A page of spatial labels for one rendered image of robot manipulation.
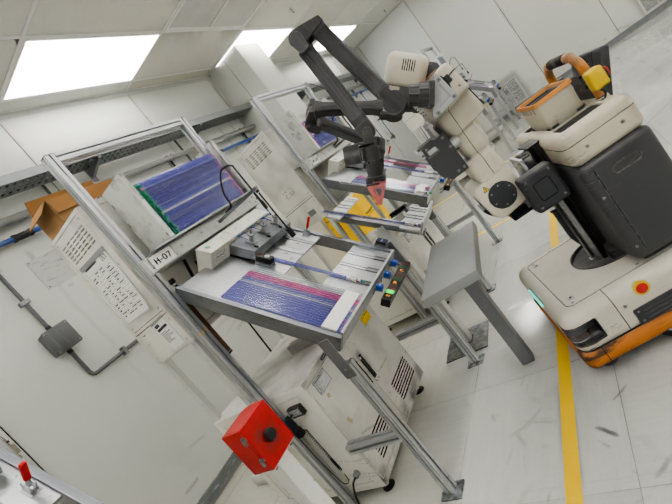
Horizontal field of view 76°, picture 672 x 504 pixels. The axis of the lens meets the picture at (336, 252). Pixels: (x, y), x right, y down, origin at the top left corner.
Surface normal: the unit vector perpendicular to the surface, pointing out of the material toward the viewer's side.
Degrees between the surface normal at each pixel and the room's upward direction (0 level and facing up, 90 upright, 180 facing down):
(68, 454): 90
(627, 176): 90
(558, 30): 90
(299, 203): 90
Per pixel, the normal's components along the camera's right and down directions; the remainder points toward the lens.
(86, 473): 0.68, -0.46
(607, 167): -0.13, 0.26
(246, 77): -0.38, 0.44
